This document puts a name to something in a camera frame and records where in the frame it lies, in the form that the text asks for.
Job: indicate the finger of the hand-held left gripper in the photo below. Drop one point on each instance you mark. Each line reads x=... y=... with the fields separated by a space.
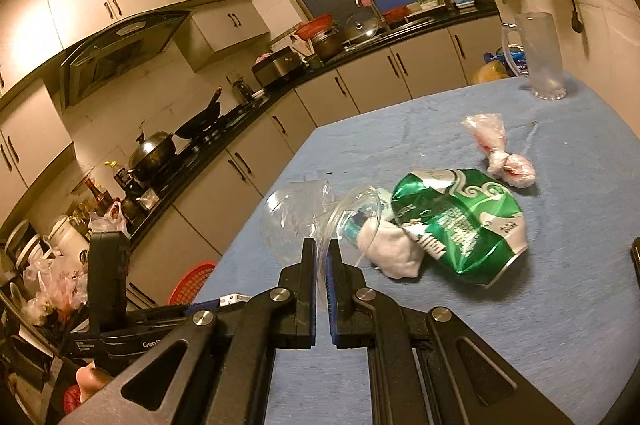
x=160 y=314

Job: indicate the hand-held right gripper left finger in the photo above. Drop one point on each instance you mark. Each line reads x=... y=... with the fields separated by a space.
x=306 y=305

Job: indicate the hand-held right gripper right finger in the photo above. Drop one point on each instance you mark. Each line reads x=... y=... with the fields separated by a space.
x=345 y=305

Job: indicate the red plastic basket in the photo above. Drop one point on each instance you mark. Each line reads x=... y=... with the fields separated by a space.
x=192 y=282

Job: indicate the long white barcode box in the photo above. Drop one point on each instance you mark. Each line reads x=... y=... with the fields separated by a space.
x=235 y=299

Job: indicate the white tissue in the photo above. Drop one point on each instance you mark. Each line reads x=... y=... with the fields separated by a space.
x=395 y=250

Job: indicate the clear plastic cup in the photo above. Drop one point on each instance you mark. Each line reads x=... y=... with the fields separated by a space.
x=290 y=215

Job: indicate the crushed green can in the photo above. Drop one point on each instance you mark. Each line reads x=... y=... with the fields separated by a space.
x=450 y=225

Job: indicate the knotted clear plastic bag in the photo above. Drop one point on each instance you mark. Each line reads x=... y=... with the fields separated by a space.
x=495 y=140

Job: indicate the person's left hand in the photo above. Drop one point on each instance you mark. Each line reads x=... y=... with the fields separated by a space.
x=92 y=382

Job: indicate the pink printed plastic bags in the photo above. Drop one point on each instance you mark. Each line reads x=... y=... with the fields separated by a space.
x=55 y=285

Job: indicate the white plastic bag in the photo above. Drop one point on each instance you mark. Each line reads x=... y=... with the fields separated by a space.
x=112 y=217

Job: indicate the soy sauce bottle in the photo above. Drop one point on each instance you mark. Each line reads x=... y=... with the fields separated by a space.
x=97 y=200

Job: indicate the small steel container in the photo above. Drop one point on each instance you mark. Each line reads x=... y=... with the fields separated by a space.
x=149 y=200

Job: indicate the lower kitchen cabinets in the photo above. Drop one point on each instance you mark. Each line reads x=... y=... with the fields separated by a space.
x=240 y=190

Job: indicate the kitchen cabinets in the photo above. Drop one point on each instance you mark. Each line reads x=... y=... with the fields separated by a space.
x=240 y=190
x=75 y=5

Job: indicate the steel wok with lid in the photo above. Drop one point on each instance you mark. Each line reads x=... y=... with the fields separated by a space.
x=152 y=152

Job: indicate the black frying pan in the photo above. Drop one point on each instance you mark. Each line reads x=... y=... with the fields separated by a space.
x=200 y=122

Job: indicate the black gas stove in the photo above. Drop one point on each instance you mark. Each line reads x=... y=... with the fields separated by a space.
x=225 y=122

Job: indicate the blue tablecloth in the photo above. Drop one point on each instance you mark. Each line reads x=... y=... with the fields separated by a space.
x=550 y=305

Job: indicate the black kitchen countertop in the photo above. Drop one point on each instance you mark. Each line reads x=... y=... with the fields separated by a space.
x=290 y=91

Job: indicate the steel kettle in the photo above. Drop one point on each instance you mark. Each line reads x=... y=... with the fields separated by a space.
x=243 y=91

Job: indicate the range hood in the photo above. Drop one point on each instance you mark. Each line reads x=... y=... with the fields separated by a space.
x=115 y=55

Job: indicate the dark cooking pot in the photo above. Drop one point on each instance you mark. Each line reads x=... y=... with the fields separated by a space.
x=327 y=46

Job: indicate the yellow bag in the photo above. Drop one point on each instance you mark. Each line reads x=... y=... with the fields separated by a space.
x=490 y=72

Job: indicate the upper kitchen cabinets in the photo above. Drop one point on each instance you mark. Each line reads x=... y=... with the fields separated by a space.
x=75 y=5

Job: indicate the glass pot lid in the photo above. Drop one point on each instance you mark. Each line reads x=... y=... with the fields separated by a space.
x=362 y=27

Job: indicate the red colander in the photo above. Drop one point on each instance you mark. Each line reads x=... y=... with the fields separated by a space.
x=312 y=26

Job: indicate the blue snack bag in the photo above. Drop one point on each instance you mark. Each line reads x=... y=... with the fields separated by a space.
x=492 y=57

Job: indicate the small red basin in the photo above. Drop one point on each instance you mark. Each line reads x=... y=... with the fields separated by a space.
x=395 y=14

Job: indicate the glass pitcher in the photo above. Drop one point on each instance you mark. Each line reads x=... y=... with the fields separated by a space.
x=542 y=55

